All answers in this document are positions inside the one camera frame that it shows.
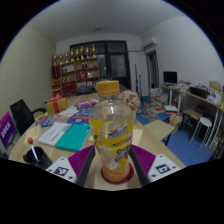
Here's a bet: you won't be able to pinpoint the black mug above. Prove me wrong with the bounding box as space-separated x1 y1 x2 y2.
22 145 53 169

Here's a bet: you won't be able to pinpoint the white round stool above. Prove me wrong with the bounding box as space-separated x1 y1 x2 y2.
189 116 213 145

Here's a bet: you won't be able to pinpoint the pink package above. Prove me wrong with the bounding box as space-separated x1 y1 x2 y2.
75 99 100 110

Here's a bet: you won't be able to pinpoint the purple sign board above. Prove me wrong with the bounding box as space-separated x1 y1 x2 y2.
0 111 18 150

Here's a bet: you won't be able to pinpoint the flat round red coaster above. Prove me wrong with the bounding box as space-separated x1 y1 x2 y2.
100 162 135 185

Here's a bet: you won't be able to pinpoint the pink flowers in vase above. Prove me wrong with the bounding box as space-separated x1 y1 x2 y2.
118 89 142 122

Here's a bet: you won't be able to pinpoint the yellow-labelled clear drink bottle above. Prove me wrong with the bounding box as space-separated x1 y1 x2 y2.
88 79 135 184

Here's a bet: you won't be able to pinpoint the black computer monitor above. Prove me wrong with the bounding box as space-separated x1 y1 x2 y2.
163 70 179 85

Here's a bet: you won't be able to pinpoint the white printed document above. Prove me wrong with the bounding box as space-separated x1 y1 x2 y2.
38 122 73 148

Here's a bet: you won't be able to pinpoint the yellow gift box red ribbon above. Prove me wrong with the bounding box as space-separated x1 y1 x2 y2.
45 94 69 116

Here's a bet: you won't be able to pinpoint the small wooden side table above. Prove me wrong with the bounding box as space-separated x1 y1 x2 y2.
179 108 204 135

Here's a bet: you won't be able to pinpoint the black office chair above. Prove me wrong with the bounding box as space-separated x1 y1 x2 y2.
9 98 48 136

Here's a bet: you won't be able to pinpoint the pale yellow notepad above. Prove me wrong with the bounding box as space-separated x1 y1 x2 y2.
132 128 144 147

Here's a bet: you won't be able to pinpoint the dark glass door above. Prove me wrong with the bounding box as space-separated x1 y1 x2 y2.
69 40 133 90

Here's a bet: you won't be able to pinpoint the blue red printed book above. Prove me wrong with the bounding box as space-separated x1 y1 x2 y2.
65 108 93 126

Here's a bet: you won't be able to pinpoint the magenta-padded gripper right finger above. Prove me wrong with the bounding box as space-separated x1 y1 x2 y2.
128 144 183 187

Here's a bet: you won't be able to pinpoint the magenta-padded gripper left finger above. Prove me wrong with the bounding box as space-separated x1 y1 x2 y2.
45 144 97 188

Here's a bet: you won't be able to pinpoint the teal book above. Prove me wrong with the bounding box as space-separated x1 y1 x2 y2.
54 123 92 153

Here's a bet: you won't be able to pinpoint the white wall air conditioner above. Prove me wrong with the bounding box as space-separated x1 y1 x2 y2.
142 36 159 50

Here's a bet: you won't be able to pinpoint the wooden shelf unit with trophies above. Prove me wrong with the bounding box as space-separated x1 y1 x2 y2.
50 44 101 98

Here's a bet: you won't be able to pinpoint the red-tipped white stick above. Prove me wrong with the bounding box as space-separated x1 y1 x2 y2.
27 137 40 163

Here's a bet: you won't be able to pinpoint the long wooden wall desk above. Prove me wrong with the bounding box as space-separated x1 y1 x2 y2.
161 82 224 134

